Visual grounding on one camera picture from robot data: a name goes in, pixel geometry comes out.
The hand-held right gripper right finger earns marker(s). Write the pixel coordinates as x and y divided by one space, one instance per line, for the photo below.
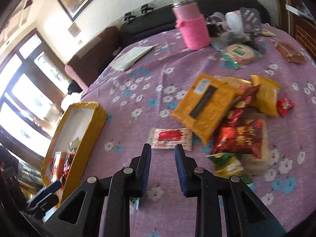
180 170

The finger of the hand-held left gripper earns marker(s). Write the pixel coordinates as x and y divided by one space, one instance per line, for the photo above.
49 190

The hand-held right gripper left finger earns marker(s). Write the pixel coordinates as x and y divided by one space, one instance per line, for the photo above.
147 167

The orange cracker packet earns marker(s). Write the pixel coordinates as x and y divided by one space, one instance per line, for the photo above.
57 164

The white and red sachet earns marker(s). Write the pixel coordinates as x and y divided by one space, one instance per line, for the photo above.
170 137

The green pea snack packet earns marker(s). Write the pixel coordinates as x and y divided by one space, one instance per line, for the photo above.
228 165
134 202

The dark red gold-print snack packet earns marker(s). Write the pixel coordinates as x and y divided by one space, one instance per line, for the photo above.
237 138

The yellow-edged cardboard box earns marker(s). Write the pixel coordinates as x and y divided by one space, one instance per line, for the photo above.
91 133

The orange snack packet dark label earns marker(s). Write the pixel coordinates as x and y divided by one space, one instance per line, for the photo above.
205 103

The beige cracker packet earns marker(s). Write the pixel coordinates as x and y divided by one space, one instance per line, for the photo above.
256 164

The plain yellow snack packet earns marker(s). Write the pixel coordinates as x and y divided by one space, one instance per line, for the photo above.
267 96

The small red candy packet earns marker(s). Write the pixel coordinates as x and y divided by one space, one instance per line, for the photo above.
285 105

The glass panel doors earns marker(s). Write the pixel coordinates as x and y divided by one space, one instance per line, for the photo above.
24 91

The black bag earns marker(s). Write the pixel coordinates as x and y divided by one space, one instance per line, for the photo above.
74 87

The white paper booklet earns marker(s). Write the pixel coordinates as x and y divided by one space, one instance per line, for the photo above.
130 56

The maroon armchair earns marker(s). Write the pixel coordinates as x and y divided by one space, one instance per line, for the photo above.
98 51

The round rice cracker packet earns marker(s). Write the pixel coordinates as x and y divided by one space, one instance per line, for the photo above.
238 53

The pink knit-sleeved bottle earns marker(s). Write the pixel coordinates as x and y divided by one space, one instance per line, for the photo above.
195 32

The black sofa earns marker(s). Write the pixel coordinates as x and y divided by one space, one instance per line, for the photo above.
153 22

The small black device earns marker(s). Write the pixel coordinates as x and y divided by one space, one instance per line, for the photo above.
214 28

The black charger device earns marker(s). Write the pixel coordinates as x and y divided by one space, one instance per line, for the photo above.
128 16
146 8

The clear plastic cup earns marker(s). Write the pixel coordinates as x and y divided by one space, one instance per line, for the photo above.
217 16

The white tape roll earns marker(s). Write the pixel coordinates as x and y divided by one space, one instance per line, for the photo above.
233 21

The brown snack packet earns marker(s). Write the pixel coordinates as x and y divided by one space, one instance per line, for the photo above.
288 51

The cream elongated packet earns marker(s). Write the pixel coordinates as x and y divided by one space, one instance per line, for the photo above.
266 32

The black phone stand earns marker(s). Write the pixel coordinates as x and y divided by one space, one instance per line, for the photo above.
250 17

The brown wooden cabinet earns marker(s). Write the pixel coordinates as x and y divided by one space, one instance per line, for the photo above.
303 29

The small framed wall picture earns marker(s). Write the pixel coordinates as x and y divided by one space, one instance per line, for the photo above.
74 29

